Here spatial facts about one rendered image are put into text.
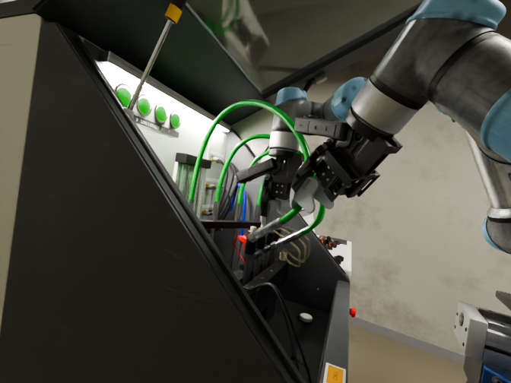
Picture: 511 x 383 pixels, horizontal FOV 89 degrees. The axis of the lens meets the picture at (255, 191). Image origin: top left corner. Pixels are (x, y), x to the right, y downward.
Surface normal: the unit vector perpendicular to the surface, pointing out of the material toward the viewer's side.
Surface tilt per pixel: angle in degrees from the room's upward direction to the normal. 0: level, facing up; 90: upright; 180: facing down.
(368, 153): 103
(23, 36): 90
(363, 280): 90
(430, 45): 96
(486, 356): 90
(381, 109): 121
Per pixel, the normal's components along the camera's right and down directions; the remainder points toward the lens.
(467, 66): -0.76, -0.07
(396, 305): -0.48, -0.06
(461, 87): -0.91, 0.19
